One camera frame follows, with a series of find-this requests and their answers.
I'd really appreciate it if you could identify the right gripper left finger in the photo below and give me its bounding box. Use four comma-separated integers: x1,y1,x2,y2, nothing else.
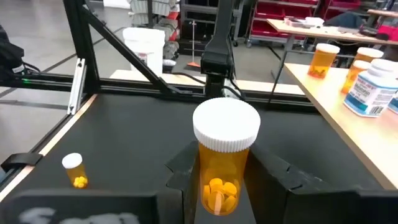
0,141,200,224

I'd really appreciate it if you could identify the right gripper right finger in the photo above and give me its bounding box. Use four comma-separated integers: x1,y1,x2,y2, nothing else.
244,144,398,224

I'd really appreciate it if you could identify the small amber pill bottle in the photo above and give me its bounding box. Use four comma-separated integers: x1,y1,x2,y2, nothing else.
192,96,262,217
340,60,373,95
61,152,90,190

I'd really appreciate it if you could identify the large amber pill bottle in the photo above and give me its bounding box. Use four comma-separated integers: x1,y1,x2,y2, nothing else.
353,46,385,68
307,42,341,80

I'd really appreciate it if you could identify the raised black shelf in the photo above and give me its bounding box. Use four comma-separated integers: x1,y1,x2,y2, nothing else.
267,42,398,191

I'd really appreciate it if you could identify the black table mat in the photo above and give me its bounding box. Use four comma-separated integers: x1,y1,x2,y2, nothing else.
0,93,383,224

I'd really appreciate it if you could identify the white bucket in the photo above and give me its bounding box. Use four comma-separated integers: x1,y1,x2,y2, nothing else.
122,27,166,75

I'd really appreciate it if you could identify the black control box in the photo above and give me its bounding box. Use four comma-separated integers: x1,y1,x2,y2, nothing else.
0,24,41,90

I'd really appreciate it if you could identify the wooden desk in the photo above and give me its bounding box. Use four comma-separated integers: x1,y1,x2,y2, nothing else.
266,8,398,47

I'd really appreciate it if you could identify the red storage bin rack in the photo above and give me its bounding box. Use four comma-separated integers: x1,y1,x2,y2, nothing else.
248,0,361,40

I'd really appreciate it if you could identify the black strap clamp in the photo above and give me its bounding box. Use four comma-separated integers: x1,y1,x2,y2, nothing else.
0,152,43,174

